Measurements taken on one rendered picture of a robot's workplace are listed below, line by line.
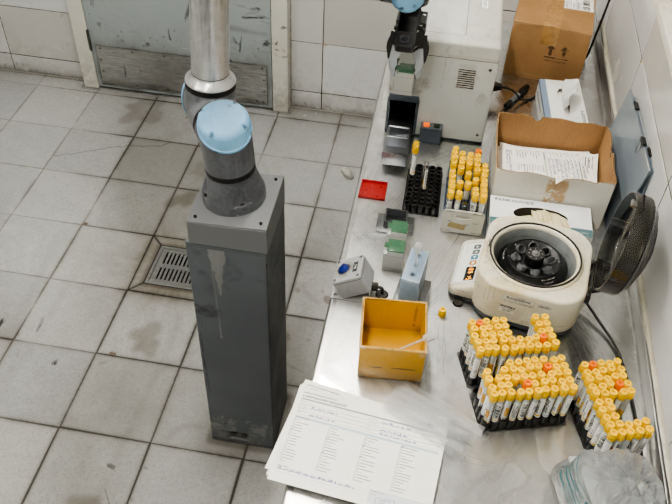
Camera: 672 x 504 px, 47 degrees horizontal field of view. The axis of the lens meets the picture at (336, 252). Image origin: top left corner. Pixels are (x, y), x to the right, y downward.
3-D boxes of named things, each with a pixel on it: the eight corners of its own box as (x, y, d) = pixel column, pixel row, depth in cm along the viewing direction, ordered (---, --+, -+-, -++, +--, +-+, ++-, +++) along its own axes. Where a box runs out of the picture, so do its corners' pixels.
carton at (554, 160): (487, 155, 213) (497, 109, 202) (594, 169, 210) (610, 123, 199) (484, 215, 195) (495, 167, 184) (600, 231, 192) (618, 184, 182)
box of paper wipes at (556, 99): (534, 96, 234) (544, 59, 225) (573, 99, 233) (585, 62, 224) (541, 141, 218) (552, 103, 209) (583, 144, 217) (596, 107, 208)
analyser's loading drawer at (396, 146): (390, 119, 219) (391, 103, 216) (413, 122, 219) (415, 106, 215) (380, 163, 205) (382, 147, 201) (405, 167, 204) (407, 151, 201)
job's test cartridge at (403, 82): (395, 85, 199) (397, 63, 195) (413, 87, 199) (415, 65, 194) (392, 93, 196) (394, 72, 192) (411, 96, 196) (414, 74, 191)
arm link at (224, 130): (211, 185, 173) (202, 136, 163) (196, 150, 182) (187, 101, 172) (262, 172, 176) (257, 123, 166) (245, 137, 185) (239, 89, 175)
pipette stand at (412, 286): (401, 276, 179) (405, 245, 172) (430, 284, 178) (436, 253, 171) (389, 307, 172) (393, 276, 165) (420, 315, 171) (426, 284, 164)
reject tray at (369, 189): (361, 180, 203) (362, 178, 202) (387, 184, 202) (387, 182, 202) (358, 197, 198) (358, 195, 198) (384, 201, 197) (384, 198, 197)
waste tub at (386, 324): (360, 326, 168) (363, 296, 161) (422, 332, 168) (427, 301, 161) (355, 377, 159) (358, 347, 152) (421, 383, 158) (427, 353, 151)
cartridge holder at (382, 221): (378, 216, 193) (379, 205, 191) (414, 221, 192) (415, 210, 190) (375, 231, 189) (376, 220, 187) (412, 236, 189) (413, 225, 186)
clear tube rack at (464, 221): (445, 178, 205) (449, 156, 200) (483, 183, 204) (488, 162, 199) (439, 230, 190) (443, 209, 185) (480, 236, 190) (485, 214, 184)
